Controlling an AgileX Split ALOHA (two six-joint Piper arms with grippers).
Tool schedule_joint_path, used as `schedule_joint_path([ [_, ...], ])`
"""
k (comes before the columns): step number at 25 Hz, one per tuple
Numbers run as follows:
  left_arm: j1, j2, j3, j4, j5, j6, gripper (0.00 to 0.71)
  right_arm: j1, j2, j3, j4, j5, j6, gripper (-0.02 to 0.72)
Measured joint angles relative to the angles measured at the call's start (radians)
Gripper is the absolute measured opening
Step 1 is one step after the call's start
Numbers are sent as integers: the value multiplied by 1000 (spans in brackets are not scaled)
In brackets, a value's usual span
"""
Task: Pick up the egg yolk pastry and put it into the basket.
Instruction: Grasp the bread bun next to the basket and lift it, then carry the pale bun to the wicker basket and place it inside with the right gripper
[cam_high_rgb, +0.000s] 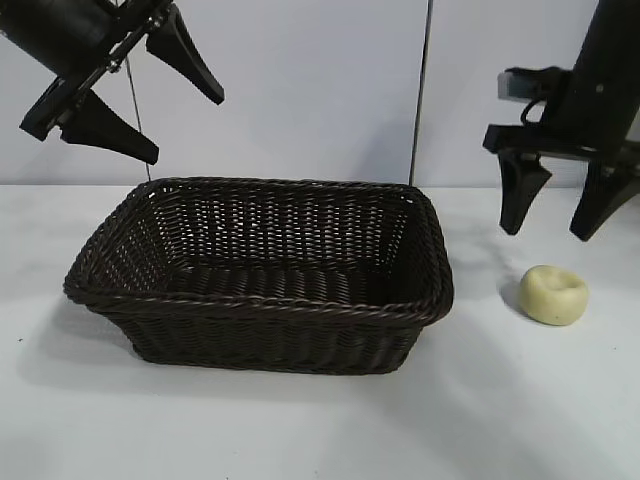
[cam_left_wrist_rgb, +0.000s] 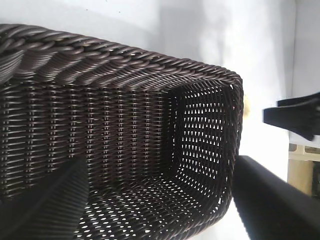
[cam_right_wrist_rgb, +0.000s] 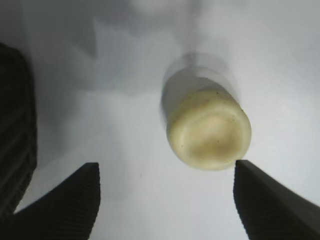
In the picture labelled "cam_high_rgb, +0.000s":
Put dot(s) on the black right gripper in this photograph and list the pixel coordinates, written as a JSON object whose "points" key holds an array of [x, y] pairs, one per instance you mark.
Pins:
{"points": [[605, 75]]}

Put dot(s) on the thin grey vertical rod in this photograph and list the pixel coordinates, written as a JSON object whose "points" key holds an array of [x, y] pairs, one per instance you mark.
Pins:
{"points": [[422, 90], [136, 105]]}

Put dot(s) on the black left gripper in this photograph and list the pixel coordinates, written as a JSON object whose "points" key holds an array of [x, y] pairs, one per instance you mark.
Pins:
{"points": [[65, 30]]}

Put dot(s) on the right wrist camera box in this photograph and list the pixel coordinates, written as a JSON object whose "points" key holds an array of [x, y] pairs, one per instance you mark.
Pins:
{"points": [[515, 85]]}

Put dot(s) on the dark brown wicker basket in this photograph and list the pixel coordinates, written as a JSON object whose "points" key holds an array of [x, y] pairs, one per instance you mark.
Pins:
{"points": [[260, 300]]}

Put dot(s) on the pale yellow egg yolk pastry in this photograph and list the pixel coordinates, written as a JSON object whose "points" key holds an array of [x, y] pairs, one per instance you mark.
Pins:
{"points": [[545, 300]]}

